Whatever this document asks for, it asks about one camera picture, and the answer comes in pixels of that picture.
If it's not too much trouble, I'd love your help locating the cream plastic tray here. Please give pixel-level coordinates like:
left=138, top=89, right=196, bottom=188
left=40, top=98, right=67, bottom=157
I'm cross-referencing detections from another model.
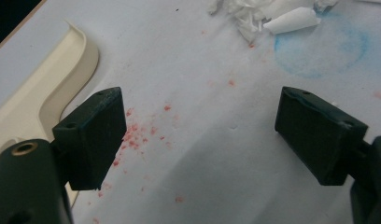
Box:
left=0, top=21, right=100, bottom=208

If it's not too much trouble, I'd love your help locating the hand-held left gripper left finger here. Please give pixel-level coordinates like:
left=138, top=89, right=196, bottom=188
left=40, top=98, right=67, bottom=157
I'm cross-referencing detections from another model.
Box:
left=51, top=86, right=128, bottom=191

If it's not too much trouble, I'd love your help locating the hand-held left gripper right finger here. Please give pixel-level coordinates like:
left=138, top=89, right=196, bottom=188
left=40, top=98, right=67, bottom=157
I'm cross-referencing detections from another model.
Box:
left=274, top=86, right=369, bottom=187

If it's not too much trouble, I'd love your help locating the pile of white paper scraps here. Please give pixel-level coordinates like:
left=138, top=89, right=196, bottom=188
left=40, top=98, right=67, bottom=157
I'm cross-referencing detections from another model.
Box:
left=206, top=0, right=381, bottom=44

